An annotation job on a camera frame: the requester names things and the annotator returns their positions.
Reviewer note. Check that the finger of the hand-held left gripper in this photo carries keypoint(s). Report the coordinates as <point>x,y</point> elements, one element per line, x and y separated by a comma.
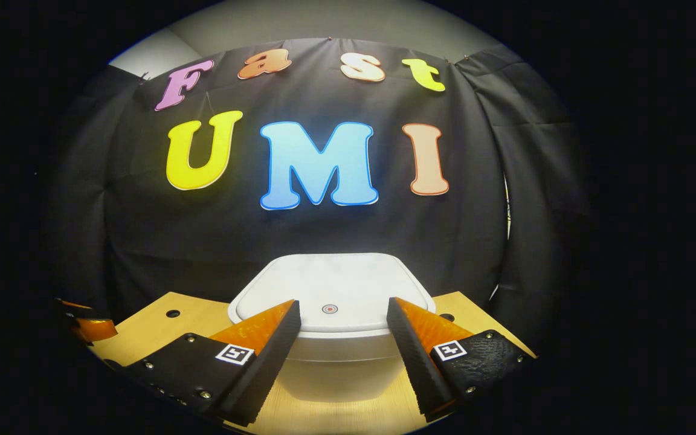
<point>97,330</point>
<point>82,311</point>

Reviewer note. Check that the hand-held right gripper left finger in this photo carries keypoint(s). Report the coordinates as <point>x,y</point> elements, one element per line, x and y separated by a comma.
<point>272,368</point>

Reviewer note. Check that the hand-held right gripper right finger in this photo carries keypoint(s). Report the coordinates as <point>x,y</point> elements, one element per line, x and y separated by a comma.
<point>411,362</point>

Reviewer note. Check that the white desktop garbage bin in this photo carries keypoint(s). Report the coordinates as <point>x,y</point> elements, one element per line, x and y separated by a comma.
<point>336,278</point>

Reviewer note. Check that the wooden desktop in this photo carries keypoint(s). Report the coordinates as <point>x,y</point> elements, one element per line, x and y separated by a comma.
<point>142,335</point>

